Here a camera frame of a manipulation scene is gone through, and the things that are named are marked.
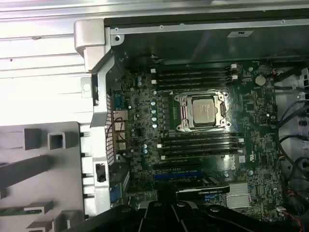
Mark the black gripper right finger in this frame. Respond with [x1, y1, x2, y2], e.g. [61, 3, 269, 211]
[170, 201, 303, 232]

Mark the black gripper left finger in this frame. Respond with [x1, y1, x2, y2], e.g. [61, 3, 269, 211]
[79, 201, 175, 232]

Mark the green RAM stick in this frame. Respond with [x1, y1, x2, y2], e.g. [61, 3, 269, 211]
[0, 207, 33, 217]

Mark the black graphics card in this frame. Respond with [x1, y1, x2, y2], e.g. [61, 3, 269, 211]
[154, 178, 230, 206]

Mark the blue expansion slot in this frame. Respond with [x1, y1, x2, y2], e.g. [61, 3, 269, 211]
[154, 172, 203, 180]

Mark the silver chipset heatsink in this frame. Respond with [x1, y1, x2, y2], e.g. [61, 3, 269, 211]
[225, 183, 251, 210]

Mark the black expansion slot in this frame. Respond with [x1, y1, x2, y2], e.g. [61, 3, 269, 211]
[154, 163, 201, 171]

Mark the grey parts rack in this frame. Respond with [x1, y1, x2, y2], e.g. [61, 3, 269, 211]
[0, 120, 92, 232]

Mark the black PC case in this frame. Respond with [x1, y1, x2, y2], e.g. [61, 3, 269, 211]
[73, 16, 309, 232]

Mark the metal socket cover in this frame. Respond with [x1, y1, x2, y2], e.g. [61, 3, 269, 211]
[180, 94, 226, 129]

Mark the silver CPU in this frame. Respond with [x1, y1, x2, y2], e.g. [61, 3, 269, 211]
[192, 98, 217, 127]

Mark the green motherboard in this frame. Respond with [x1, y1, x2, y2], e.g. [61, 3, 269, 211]
[110, 58, 289, 219]

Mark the metal CPU socket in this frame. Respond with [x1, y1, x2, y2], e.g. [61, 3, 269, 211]
[173, 90, 230, 133]

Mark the grey metal disk bay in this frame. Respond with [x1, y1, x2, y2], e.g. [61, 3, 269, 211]
[274, 66, 309, 150]

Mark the thin red black wire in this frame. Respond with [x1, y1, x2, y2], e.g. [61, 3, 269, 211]
[106, 117, 136, 148]

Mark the black cable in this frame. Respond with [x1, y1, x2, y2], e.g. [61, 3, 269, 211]
[277, 134, 309, 170]

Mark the thin fan wire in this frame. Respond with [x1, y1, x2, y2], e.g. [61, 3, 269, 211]
[135, 54, 165, 65]

